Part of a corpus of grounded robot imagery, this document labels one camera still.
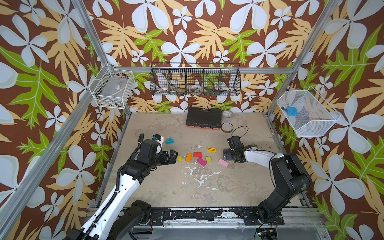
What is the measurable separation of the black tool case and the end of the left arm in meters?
0.44

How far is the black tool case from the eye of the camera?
1092mm

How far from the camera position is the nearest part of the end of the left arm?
22.4 inches
